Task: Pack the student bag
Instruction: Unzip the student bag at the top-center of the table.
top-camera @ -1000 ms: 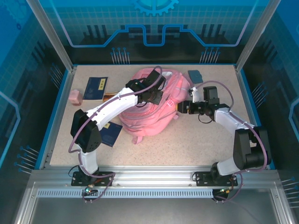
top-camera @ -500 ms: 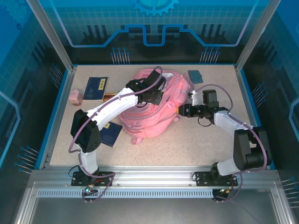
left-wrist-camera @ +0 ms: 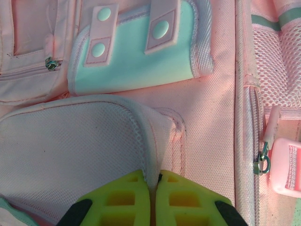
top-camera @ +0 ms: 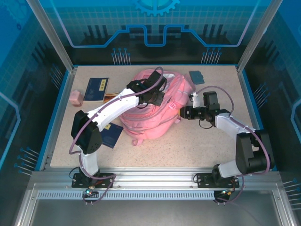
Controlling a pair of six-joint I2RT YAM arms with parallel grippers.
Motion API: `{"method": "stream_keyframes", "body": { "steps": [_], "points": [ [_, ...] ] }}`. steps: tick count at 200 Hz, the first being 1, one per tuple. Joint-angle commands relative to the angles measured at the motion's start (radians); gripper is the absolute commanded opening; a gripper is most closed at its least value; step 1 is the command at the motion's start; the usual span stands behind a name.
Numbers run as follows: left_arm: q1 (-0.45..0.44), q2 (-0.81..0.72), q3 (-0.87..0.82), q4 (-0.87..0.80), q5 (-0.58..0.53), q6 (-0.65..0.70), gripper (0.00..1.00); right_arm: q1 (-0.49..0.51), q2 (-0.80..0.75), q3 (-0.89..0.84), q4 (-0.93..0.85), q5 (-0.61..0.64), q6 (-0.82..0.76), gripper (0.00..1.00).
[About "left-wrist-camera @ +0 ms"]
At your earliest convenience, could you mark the pink student backpack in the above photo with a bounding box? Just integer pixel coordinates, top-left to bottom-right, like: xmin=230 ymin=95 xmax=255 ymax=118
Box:
xmin=0 ymin=0 xmax=301 ymax=226

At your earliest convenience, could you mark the yellow-green left gripper right finger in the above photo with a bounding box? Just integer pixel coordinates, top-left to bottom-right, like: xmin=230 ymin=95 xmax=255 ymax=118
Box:
xmin=155 ymin=169 xmax=243 ymax=226

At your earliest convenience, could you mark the yellow-green left gripper left finger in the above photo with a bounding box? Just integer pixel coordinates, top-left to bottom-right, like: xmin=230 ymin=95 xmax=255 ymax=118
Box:
xmin=57 ymin=169 xmax=151 ymax=226

